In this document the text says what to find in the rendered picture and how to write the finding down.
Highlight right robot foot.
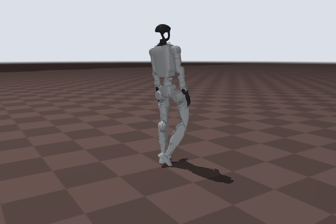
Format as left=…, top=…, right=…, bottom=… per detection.
left=158, top=153, right=172, bottom=166

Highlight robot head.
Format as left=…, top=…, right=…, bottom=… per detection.
left=155, top=24, right=171, bottom=46

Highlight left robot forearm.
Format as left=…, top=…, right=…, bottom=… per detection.
left=152, top=71, right=161, bottom=90

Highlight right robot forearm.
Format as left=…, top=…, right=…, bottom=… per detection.
left=177, top=67, right=187, bottom=91

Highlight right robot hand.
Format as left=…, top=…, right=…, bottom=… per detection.
left=181, top=89, right=191, bottom=106

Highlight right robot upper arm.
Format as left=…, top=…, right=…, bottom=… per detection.
left=169, top=46, right=182, bottom=74

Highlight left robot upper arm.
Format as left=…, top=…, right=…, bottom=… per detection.
left=149, top=48, right=156, bottom=73

